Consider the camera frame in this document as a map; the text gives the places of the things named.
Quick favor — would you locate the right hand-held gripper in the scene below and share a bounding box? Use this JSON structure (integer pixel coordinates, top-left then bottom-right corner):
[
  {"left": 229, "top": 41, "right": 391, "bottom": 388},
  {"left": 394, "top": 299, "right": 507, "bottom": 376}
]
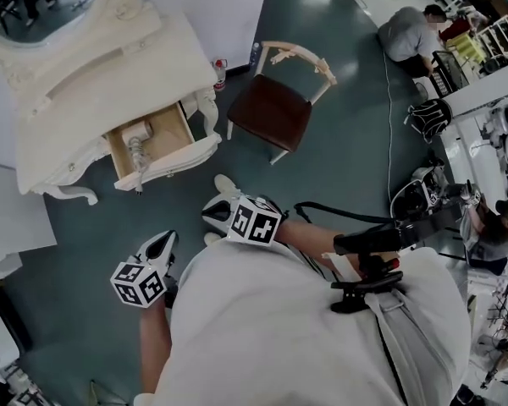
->
[{"left": 201, "top": 195, "right": 284, "bottom": 245}]

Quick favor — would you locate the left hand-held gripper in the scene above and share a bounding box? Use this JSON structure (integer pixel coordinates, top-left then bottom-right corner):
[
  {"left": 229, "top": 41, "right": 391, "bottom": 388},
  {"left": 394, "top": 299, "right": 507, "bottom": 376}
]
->
[{"left": 110, "top": 230, "right": 178, "bottom": 309}]

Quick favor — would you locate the large cream wooden drawer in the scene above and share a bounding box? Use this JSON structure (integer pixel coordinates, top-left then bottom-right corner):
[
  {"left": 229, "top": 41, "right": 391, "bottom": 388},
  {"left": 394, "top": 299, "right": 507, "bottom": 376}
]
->
[{"left": 105, "top": 101, "right": 224, "bottom": 192}]

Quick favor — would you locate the white hair dryer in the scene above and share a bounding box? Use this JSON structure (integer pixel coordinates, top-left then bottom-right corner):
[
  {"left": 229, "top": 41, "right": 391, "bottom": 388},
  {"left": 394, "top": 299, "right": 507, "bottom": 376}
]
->
[{"left": 121, "top": 120, "right": 154, "bottom": 196}]

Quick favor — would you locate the person's left forearm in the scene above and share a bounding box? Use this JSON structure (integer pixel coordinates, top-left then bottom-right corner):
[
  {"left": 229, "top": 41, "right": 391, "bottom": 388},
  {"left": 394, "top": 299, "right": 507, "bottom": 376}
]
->
[{"left": 138, "top": 296, "right": 174, "bottom": 397}]

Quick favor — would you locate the person's right forearm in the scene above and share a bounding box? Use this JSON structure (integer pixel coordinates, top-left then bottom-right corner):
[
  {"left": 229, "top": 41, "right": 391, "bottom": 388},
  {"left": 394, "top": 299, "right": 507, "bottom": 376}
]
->
[{"left": 274, "top": 217, "right": 365, "bottom": 278}]

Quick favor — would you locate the cream ornate dressing table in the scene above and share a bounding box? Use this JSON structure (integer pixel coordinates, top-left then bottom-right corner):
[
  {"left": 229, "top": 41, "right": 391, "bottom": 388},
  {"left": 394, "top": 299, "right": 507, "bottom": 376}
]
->
[{"left": 0, "top": 0, "right": 224, "bottom": 206}]

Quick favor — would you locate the person's right shoe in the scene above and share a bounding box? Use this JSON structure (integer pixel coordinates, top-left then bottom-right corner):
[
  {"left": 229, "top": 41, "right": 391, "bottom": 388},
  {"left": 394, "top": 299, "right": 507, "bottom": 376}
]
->
[{"left": 213, "top": 173, "right": 243, "bottom": 198}]

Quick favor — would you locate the wooden chair brown seat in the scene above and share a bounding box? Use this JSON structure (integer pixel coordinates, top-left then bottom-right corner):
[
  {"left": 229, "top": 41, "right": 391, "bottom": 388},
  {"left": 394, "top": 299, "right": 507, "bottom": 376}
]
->
[{"left": 226, "top": 40, "right": 339, "bottom": 167}]

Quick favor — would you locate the red cap plastic bottle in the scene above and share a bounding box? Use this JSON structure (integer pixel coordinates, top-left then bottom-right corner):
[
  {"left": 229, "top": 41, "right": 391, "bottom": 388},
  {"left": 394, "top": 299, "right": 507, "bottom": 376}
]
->
[{"left": 212, "top": 58, "right": 229, "bottom": 92}]

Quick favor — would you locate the person's white shirt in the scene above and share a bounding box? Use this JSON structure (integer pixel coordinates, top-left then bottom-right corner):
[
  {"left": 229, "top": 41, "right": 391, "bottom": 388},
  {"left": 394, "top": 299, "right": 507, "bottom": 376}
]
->
[{"left": 150, "top": 237, "right": 473, "bottom": 406}]

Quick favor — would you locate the white shelf cabinet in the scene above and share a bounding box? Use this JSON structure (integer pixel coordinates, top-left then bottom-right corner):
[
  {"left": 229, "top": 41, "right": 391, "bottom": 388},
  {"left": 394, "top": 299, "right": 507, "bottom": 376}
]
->
[{"left": 0, "top": 63, "right": 58, "bottom": 278}]

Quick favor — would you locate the white black helmet device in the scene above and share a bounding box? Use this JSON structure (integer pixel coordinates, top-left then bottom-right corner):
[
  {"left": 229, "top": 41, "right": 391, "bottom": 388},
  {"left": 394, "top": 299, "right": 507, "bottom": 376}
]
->
[{"left": 389, "top": 158, "right": 454, "bottom": 223}]

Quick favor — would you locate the black white backpack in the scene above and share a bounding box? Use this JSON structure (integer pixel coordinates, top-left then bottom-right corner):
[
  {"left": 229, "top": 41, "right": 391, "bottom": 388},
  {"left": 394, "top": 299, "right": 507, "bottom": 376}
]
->
[{"left": 406, "top": 98, "right": 454, "bottom": 143}]

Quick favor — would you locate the black laptop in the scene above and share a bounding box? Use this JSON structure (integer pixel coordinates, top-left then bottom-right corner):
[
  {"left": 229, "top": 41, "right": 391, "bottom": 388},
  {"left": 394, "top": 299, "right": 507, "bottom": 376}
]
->
[{"left": 430, "top": 50, "right": 471, "bottom": 96}]

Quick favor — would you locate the white desk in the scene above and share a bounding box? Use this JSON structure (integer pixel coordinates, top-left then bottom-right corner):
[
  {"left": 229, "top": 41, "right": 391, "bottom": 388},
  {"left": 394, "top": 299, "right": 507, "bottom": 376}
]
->
[{"left": 439, "top": 85, "right": 508, "bottom": 177}]

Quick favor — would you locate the yellow crate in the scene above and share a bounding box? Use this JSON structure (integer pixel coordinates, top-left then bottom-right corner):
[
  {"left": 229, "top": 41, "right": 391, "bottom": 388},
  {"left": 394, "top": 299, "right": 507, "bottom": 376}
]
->
[{"left": 448, "top": 31, "right": 478, "bottom": 58}]

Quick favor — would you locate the thick black cable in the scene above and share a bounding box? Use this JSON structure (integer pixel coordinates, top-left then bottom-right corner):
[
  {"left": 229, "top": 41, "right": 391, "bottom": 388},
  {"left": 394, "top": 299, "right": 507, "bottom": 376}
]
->
[{"left": 294, "top": 200, "right": 401, "bottom": 228}]

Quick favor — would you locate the white arm strap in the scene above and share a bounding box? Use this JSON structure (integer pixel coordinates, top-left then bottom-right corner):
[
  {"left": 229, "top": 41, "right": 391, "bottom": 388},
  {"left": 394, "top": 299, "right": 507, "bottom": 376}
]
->
[{"left": 321, "top": 251, "right": 352, "bottom": 277}]

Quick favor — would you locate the black chest camera mount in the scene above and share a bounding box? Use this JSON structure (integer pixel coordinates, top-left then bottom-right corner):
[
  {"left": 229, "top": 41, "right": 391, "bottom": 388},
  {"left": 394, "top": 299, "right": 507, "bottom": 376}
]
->
[{"left": 330, "top": 216, "right": 465, "bottom": 315}]

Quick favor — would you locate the thin white floor cable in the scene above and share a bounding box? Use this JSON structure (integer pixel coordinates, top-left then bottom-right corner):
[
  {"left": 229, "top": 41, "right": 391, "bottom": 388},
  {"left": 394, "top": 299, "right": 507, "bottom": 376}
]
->
[{"left": 380, "top": 42, "right": 395, "bottom": 211}]

